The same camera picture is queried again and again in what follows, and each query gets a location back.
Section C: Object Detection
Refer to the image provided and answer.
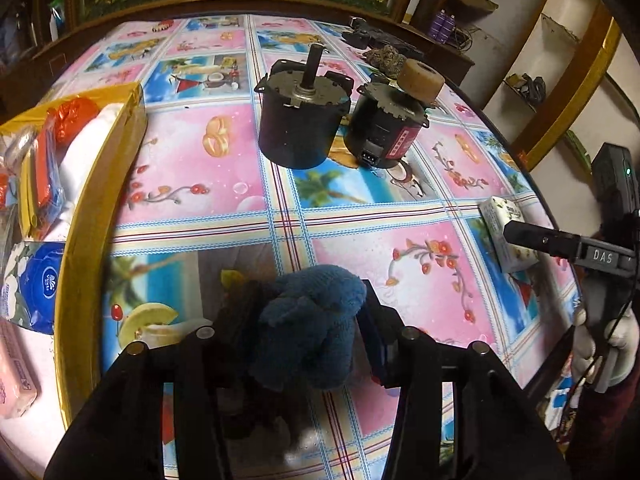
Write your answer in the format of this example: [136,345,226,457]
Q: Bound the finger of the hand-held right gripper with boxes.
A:
[502,220,583,261]

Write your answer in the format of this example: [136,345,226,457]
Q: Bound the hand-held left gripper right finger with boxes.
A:
[356,280,571,480]

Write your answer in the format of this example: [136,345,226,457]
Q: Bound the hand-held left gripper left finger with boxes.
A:
[44,280,271,480]

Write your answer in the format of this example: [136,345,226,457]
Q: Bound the white green tissue pack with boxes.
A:
[477,196,541,275]

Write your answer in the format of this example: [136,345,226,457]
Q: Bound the yellow cardboard box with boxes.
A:
[0,82,148,433]

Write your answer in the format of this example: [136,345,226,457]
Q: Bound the blue tissue pack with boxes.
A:
[0,241,66,335]

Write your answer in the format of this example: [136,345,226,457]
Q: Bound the pink tissue pack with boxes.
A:
[0,320,40,420]

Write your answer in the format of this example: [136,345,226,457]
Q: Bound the white towel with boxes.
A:
[42,102,126,241]

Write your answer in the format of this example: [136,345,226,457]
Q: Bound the red plastic bag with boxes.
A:
[46,98,101,145]

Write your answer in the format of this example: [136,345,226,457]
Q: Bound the person's right forearm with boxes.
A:
[565,380,640,480]

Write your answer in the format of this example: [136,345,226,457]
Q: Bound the person's right hand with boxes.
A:
[572,307,640,391]

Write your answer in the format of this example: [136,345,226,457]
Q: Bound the green object on shelf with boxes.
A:
[567,130,593,171]

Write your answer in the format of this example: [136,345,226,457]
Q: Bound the black object on shelf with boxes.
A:
[510,74,547,106]

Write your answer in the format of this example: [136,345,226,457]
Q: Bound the white wooden-edged shelf unit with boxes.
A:
[450,0,640,171]

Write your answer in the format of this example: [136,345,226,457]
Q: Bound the printed tablecloth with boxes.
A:
[50,14,586,480]

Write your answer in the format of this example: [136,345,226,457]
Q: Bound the black motor with red label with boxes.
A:
[344,80,431,171]

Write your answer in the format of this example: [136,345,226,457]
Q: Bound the dark wooden cabinet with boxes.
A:
[400,10,476,86]

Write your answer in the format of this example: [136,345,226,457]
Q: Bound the brown tape roll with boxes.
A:
[397,58,447,98]

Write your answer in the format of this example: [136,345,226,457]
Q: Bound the black motor with shaft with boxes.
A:
[254,44,355,170]

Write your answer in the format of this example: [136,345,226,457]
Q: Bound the purple bottles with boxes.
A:
[429,10,456,43]

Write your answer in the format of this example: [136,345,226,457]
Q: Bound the brown metal scrubber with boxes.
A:
[364,46,407,75]

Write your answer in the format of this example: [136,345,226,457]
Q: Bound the black tool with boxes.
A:
[342,16,426,58]

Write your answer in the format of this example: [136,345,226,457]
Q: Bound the white green bottle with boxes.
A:
[47,0,66,41]

